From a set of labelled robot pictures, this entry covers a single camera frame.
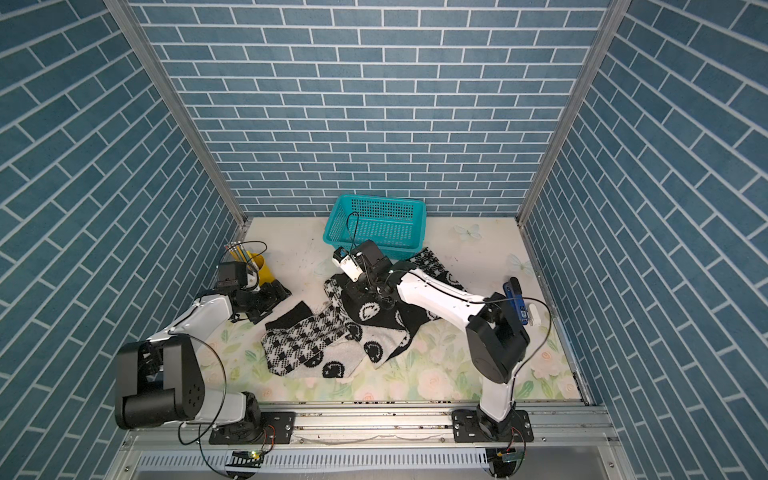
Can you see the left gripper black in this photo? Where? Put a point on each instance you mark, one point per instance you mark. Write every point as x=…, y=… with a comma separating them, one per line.
x=271, y=298

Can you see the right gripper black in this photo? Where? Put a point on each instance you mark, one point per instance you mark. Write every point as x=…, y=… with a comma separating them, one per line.
x=362, y=296

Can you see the black white smiley scarf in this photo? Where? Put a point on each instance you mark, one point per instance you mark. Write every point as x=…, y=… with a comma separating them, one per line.
x=333, y=342

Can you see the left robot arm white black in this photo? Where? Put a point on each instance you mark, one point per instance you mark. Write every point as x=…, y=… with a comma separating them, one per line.
x=159, y=380

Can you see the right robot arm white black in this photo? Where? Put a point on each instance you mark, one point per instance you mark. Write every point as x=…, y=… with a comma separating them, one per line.
x=496, y=338

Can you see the teal plastic mesh basket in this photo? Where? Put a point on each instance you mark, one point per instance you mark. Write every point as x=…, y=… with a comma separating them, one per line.
x=396, y=226

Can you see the yellow pencil cup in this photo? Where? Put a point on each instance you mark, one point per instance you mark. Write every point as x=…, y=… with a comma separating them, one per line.
x=259, y=272

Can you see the floral table mat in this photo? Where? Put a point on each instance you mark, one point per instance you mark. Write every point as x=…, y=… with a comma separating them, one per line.
x=481, y=253

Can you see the green circuit board right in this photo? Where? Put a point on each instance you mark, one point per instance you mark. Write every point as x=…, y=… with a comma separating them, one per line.
x=509, y=457

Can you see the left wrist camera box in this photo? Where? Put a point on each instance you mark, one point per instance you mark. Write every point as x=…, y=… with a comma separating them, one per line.
x=231, y=276

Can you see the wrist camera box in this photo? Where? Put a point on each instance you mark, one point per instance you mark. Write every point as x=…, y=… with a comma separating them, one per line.
x=363, y=262
x=231, y=276

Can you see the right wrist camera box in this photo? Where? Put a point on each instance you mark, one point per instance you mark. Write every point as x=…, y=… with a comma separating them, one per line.
x=363, y=262

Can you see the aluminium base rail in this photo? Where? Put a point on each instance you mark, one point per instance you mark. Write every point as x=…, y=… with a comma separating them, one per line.
x=432, y=424

